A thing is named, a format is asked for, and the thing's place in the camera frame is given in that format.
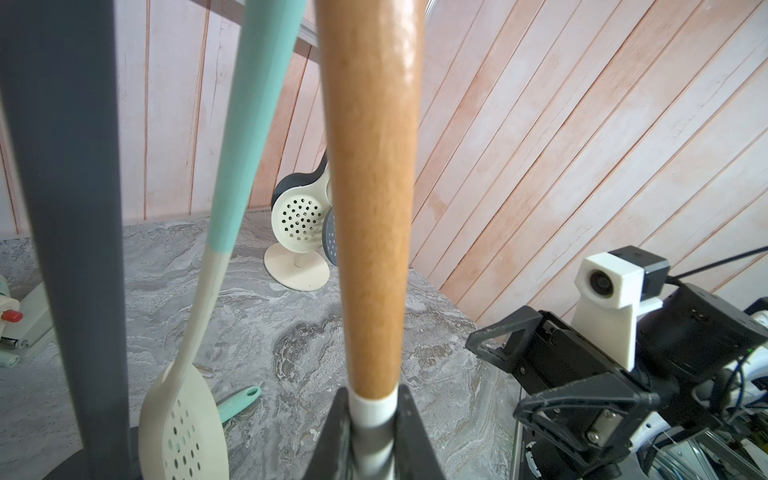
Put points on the cream utensil rack stand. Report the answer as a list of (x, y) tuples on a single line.
[(296, 271)]

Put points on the grey skimmer behind grey rack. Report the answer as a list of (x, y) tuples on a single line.
[(237, 402)]

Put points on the cream skimmer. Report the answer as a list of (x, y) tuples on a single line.
[(180, 434), (371, 68)]

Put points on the grey skimmer hung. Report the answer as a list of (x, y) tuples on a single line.
[(299, 179), (329, 238)]

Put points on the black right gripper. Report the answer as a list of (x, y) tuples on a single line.
[(578, 399)]

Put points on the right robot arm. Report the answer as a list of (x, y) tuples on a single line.
[(700, 344)]

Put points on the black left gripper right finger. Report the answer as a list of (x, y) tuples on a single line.
[(414, 456)]

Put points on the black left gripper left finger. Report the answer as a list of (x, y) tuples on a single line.
[(332, 457)]

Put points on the mint stapler black top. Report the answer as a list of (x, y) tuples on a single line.
[(22, 340)]

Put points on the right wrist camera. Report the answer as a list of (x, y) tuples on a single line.
[(616, 288)]

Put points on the grey utensil rack stand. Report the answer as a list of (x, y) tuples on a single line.
[(59, 94)]

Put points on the mint green pencil sharpener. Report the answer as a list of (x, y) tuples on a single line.
[(10, 308)]

